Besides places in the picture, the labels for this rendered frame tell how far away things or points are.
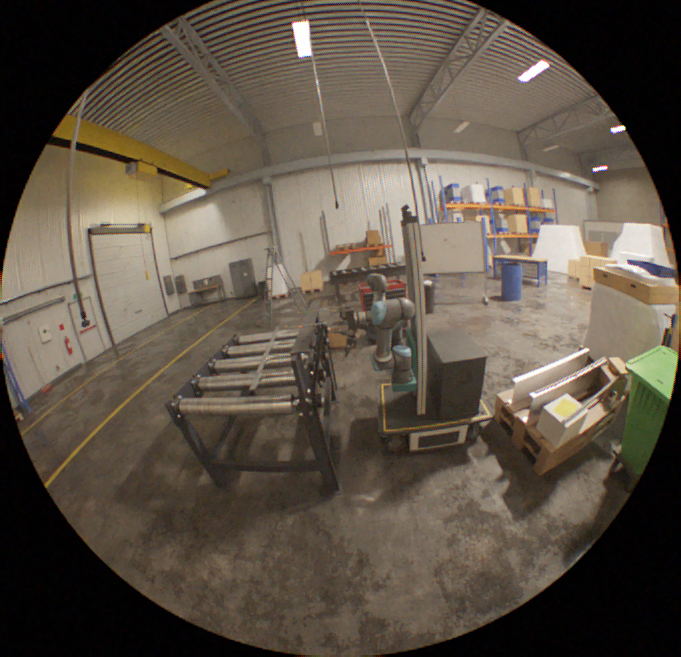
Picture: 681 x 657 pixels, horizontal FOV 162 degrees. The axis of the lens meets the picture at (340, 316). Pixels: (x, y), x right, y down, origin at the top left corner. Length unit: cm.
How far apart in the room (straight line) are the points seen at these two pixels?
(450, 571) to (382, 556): 43
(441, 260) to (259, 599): 626
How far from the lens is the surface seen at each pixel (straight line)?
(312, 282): 974
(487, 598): 173
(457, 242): 599
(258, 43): 888
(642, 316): 306
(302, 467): 175
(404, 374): 159
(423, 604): 166
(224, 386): 179
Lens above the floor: 164
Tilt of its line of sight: 16 degrees down
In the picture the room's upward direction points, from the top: 9 degrees counter-clockwise
